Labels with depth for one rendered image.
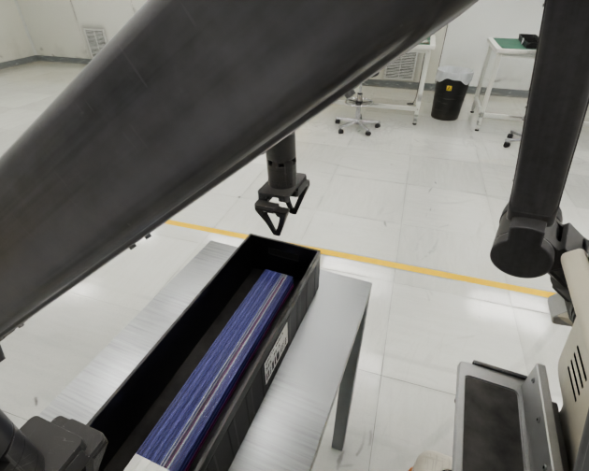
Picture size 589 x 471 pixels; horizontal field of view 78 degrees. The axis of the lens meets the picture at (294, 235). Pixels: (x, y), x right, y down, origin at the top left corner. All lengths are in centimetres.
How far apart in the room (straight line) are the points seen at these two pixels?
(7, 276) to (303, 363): 60
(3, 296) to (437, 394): 163
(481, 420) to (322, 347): 30
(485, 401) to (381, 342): 119
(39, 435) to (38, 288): 27
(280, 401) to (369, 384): 101
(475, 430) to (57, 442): 50
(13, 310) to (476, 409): 57
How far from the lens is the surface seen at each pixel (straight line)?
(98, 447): 44
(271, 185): 71
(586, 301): 43
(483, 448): 61
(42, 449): 43
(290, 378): 71
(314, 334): 77
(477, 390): 66
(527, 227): 56
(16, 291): 19
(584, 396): 56
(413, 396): 169
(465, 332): 198
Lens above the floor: 140
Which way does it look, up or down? 36 degrees down
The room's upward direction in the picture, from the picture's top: straight up
